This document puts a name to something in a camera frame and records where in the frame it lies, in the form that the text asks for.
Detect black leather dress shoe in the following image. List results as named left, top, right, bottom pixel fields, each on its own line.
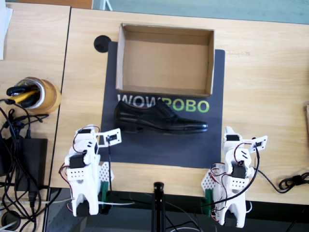
left=113, top=99, right=209, bottom=134

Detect open cardboard box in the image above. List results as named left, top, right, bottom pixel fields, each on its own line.
left=115, top=23, right=215, bottom=98

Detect green table clamp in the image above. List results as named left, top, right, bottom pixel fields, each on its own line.
left=99, top=181, right=112, bottom=215
left=201, top=189, right=215, bottom=216

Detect brown packing tape roll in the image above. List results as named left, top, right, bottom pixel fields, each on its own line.
left=18, top=76, right=62, bottom=115

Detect large black power adapter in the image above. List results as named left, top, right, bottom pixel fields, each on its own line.
left=14, top=138, right=48, bottom=191

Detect white tape roll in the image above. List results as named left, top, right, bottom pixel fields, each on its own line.
left=24, top=81, right=48, bottom=109

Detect black mat with WOWROBO print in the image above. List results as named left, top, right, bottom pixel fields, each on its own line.
left=98, top=41, right=226, bottom=169

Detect black round desk grommet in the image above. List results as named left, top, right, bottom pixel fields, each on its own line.
left=93, top=35, right=112, bottom=53

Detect small black power adapter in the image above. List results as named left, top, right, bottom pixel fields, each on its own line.
left=0, top=137, right=10, bottom=177

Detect black round floor socket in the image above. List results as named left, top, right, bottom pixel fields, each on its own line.
left=0, top=210, right=22, bottom=230

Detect white paper stack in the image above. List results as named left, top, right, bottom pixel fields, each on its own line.
left=0, top=2, right=14, bottom=61

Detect black camera cable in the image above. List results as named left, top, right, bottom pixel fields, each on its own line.
left=200, top=147, right=263, bottom=211
left=107, top=142, right=115, bottom=194

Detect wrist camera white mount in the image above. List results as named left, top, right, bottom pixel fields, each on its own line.
left=95, top=128, right=122, bottom=148
left=243, top=135, right=268, bottom=154

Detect white perforated base plate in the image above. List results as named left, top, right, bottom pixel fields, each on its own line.
left=98, top=161, right=115, bottom=188
left=200, top=169, right=226, bottom=194

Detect coiled black cable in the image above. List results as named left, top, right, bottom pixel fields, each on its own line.
left=259, top=169, right=309, bottom=194

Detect black adapter plug cable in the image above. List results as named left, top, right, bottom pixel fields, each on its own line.
left=25, top=113, right=33, bottom=140

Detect black power adapter with cables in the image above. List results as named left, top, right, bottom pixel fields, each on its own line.
left=0, top=98, right=50, bottom=223

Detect thin white cable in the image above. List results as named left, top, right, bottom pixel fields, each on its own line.
left=98, top=201, right=135, bottom=206

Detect yellow handled pliers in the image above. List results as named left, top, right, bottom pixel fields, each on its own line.
left=6, top=89, right=41, bottom=107

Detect black handled scissors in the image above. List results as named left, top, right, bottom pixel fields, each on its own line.
left=6, top=84, right=27, bottom=96

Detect black camera stand pole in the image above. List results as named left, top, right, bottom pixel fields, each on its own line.
left=152, top=182, right=167, bottom=232

